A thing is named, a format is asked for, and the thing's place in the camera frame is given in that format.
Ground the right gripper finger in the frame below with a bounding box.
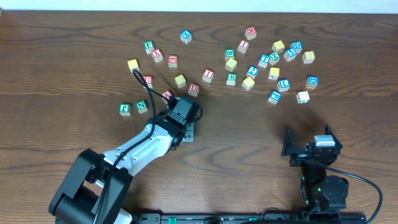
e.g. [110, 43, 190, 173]
[281, 127, 294, 156]
[325, 125, 339, 144]

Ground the yellow O block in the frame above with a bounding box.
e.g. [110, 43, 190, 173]
[175, 74, 187, 88]

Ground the green R block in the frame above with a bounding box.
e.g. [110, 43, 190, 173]
[226, 73, 238, 86]

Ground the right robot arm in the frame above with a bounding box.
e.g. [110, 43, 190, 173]
[281, 126, 349, 223]

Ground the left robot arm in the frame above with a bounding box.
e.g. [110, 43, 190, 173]
[49, 96, 203, 224]

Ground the red A block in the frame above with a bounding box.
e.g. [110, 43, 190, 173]
[162, 90, 174, 104]

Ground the red U block centre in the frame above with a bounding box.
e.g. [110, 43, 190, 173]
[188, 83, 200, 97]

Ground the red u block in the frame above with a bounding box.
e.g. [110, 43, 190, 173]
[188, 83, 200, 97]
[144, 76, 154, 88]

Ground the green N block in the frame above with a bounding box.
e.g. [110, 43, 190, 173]
[136, 100, 148, 114]

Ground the plain wood L block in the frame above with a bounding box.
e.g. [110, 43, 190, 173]
[296, 91, 310, 104]

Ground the red I block centre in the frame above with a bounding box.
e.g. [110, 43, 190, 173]
[202, 68, 215, 83]

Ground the red i block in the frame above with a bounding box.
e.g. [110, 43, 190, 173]
[202, 68, 215, 83]
[238, 40, 249, 54]

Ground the red U block left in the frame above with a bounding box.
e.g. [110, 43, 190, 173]
[144, 76, 154, 88]

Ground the blue P block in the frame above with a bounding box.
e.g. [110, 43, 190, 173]
[268, 90, 282, 105]

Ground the blue D block right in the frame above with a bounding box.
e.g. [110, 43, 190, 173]
[305, 76, 319, 89]

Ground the blue d block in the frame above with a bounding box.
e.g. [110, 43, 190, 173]
[290, 41, 303, 54]
[305, 76, 319, 89]

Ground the red E block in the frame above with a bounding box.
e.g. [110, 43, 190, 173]
[168, 55, 178, 68]

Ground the green J block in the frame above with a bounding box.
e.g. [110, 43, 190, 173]
[119, 103, 131, 116]

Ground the red X block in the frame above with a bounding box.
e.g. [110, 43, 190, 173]
[150, 49, 164, 63]

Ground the blue L block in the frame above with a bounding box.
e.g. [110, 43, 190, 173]
[277, 78, 290, 92]

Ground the yellow block far left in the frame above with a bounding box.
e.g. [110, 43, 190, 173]
[127, 59, 140, 73]

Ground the yellow block centre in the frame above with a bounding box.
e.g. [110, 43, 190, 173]
[225, 58, 238, 72]

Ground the yellow S block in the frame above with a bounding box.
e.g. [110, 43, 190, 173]
[242, 77, 255, 91]

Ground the green F block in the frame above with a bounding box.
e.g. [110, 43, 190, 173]
[144, 40, 155, 54]

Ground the yellow block hammer side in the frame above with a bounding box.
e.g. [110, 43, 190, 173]
[269, 67, 280, 80]

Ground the green B block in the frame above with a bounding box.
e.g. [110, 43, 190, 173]
[224, 49, 235, 61]

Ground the blue X block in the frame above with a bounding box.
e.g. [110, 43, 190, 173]
[180, 30, 192, 44]

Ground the yellow 8 block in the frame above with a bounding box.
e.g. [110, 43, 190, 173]
[302, 51, 315, 64]

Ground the blue 2 block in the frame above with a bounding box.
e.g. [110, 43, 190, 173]
[246, 65, 259, 80]

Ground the blue 5 block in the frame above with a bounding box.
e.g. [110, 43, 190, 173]
[284, 49, 297, 62]

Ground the blue T block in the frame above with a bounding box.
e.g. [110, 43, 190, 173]
[258, 54, 270, 68]

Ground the green Z block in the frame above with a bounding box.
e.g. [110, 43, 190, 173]
[269, 52, 280, 65]

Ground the red I block upper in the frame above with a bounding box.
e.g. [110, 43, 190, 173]
[238, 40, 249, 54]

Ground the blue D block upper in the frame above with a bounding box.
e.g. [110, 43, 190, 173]
[290, 41, 303, 54]

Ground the yellow block upper right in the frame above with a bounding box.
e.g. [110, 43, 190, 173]
[272, 40, 285, 54]

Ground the red block top right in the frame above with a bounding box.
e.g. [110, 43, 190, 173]
[245, 26, 257, 40]

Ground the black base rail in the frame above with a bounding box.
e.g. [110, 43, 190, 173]
[131, 211, 367, 224]

